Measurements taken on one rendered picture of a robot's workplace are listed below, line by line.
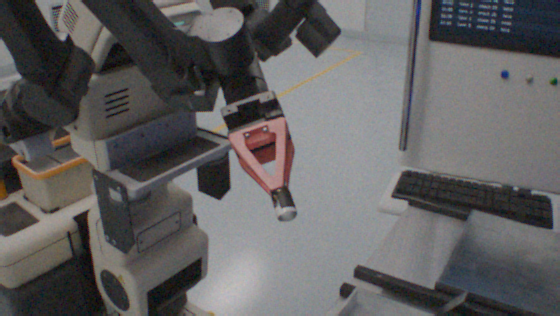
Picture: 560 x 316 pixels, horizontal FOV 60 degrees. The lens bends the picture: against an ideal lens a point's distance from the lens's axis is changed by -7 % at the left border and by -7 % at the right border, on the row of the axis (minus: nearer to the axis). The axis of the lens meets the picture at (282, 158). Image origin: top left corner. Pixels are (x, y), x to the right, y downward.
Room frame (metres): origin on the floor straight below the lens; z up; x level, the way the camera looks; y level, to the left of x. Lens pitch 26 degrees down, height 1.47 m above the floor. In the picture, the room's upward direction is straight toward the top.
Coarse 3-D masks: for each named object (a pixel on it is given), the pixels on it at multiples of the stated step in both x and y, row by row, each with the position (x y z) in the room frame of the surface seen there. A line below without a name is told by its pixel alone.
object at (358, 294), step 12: (360, 288) 0.64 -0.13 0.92; (348, 300) 0.61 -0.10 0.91; (360, 300) 0.64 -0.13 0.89; (372, 300) 0.63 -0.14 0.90; (384, 300) 0.61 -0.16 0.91; (348, 312) 0.62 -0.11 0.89; (360, 312) 0.62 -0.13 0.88; (372, 312) 0.62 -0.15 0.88; (384, 312) 0.61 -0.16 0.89; (396, 312) 0.60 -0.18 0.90; (408, 312) 0.59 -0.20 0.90; (420, 312) 0.58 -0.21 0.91
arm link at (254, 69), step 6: (258, 60) 0.65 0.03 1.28; (252, 66) 0.62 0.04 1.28; (258, 66) 0.64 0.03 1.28; (246, 72) 0.61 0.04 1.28; (252, 72) 0.61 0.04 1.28; (258, 72) 0.62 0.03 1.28; (222, 78) 0.62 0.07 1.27; (228, 78) 0.61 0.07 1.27; (234, 78) 0.60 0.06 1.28; (240, 78) 0.60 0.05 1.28; (246, 78) 0.61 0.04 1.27; (252, 78) 0.61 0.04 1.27; (264, 78) 0.62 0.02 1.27; (222, 84) 0.62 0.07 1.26; (228, 84) 0.60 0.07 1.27; (234, 84) 0.61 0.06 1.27; (222, 90) 0.62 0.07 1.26
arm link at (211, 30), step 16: (208, 16) 0.61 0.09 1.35; (224, 16) 0.60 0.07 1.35; (240, 16) 0.59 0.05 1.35; (192, 32) 0.59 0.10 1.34; (208, 32) 0.58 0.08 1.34; (224, 32) 0.58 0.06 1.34; (240, 32) 0.58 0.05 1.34; (192, 48) 0.59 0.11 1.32; (208, 48) 0.58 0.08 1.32; (224, 48) 0.57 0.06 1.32; (240, 48) 0.58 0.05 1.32; (208, 64) 0.61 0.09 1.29; (224, 64) 0.58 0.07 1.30; (240, 64) 0.59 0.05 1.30; (208, 80) 0.62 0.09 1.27; (176, 96) 0.62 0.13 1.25; (192, 96) 0.61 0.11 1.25; (208, 96) 0.62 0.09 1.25
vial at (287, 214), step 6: (270, 192) 0.48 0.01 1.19; (276, 198) 0.47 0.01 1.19; (276, 204) 0.47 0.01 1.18; (276, 210) 0.46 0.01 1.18; (282, 210) 0.46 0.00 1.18; (288, 210) 0.46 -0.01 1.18; (294, 210) 0.46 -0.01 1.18; (282, 216) 0.45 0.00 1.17; (288, 216) 0.46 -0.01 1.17; (294, 216) 0.46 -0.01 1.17
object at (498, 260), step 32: (480, 224) 0.86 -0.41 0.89; (512, 224) 0.83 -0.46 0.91; (448, 256) 0.72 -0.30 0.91; (480, 256) 0.76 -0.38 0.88; (512, 256) 0.76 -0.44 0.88; (544, 256) 0.75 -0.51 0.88; (448, 288) 0.64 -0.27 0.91; (480, 288) 0.67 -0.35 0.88; (512, 288) 0.67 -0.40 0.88; (544, 288) 0.66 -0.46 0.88
